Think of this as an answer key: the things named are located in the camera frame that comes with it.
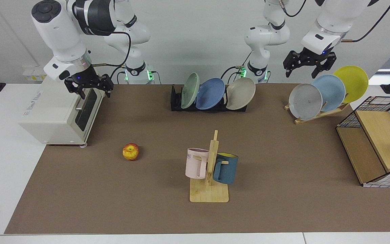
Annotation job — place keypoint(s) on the red yellow apple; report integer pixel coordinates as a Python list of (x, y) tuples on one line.
[(131, 151)]

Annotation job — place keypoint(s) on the light blue plate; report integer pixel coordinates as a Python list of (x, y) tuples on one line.
[(332, 89)]

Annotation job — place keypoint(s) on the grey plate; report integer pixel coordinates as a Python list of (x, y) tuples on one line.
[(305, 101)]

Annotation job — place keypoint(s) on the yellow plate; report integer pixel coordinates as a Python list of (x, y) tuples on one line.
[(352, 81)]

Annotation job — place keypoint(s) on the wooden plate rack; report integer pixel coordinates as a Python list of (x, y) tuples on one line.
[(317, 116)]

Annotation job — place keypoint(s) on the beige plate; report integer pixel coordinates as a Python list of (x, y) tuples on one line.
[(240, 93)]

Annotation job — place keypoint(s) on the black dish rack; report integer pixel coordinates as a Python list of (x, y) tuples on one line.
[(175, 101)]

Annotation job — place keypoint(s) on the pale green plate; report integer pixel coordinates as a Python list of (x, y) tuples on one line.
[(190, 90)]

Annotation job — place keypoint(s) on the pale toaster oven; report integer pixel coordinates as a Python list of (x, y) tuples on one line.
[(52, 112)]

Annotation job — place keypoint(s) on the small pale yellow box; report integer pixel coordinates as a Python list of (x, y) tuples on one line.
[(32, 74)]

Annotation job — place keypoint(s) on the pink mug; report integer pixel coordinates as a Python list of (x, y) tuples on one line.
[(195, 164)]

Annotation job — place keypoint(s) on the dark teal mug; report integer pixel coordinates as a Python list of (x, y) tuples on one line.
[(227, 169)]

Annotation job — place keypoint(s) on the brown table cloth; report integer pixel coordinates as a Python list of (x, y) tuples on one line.
[(283, 189)]

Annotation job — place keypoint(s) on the wooden cup stand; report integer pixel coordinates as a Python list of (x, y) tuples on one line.
[(208, 195)]

